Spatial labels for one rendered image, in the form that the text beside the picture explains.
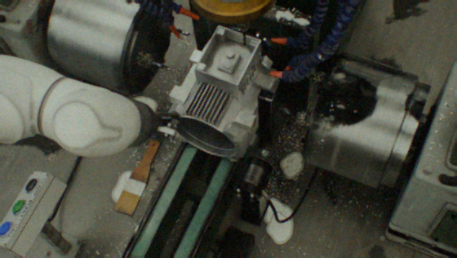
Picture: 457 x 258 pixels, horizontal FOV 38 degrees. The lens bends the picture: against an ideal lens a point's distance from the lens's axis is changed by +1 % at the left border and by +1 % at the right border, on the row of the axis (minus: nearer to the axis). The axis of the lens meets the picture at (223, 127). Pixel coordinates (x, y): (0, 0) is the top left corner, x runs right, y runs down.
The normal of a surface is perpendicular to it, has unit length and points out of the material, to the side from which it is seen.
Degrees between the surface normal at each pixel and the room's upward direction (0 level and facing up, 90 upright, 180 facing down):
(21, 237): 54
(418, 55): 0
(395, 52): 0
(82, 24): 28
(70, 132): 39
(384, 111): 13
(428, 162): 0
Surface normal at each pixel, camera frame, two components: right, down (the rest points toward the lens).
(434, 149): -0.06, -0.45
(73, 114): -0.18, -0.10
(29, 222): 0.70, 0.01
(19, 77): 0.15, -0.61
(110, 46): -0.33, 0.24
